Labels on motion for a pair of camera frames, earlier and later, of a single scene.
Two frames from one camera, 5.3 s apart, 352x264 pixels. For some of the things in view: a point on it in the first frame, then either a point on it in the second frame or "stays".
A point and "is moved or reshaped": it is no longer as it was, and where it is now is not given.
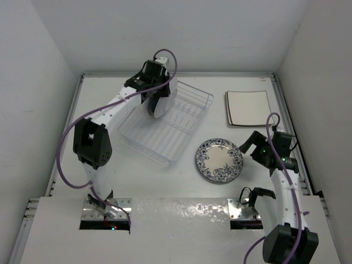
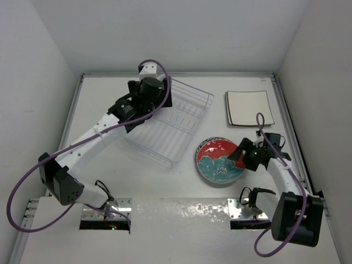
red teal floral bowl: [152, 104] is moved or reshaped
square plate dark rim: [248, 108] stays
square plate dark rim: [248, 108] stays
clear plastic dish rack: [165, 138] stays
